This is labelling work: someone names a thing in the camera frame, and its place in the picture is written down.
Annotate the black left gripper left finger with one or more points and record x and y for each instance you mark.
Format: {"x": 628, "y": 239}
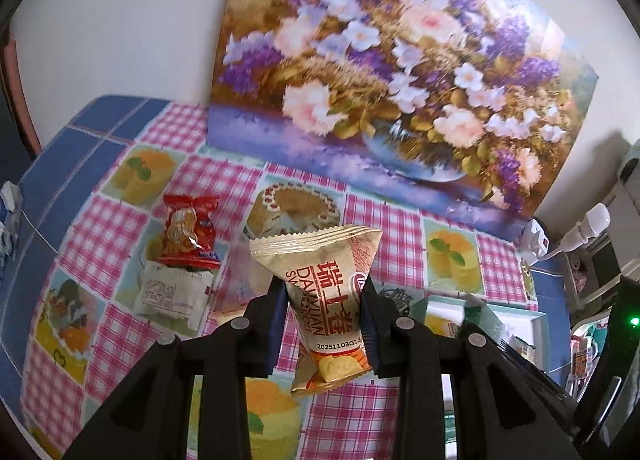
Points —
{"x": 147, "y": 415}

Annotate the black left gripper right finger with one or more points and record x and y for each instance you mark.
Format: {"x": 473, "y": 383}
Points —
{"x": 403, "y": 348}

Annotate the gold swiss roll packet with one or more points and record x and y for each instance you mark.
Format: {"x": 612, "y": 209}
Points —
{"x": 324, "y": 272}

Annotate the white teal-rimmed tray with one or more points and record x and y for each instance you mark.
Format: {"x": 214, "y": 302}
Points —
{"x": 493, "y": 397}

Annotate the white bread packet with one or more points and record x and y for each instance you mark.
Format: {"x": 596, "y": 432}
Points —
{"x": 174, "y": 293}

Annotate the white shelf unit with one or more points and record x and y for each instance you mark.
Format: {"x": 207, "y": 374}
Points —
{"x": 595, "y": 269}

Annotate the white power socket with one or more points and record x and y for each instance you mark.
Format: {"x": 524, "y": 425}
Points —
{"x": 533, "y": 243}

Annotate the red cracker packet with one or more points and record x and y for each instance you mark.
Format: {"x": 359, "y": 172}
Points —
{"x": 190, "y": 234}

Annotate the white light bulb lamp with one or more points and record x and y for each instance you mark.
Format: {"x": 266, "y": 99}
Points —
{"x": 595, "y": 221}

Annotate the floral painting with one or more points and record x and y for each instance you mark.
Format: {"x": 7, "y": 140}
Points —
{"x": 466, "y": 109}

